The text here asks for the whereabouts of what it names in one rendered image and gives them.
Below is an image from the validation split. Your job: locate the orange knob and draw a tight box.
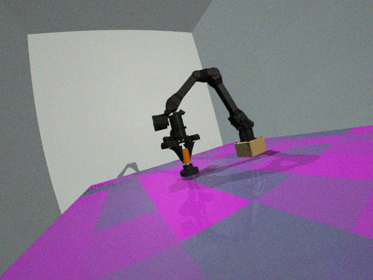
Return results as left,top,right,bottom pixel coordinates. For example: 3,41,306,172
182,148,191,164

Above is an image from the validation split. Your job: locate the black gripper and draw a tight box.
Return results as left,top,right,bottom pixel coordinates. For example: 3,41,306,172
161,124,200,162

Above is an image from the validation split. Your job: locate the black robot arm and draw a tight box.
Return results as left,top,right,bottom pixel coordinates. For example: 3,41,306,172
152,67,257,142

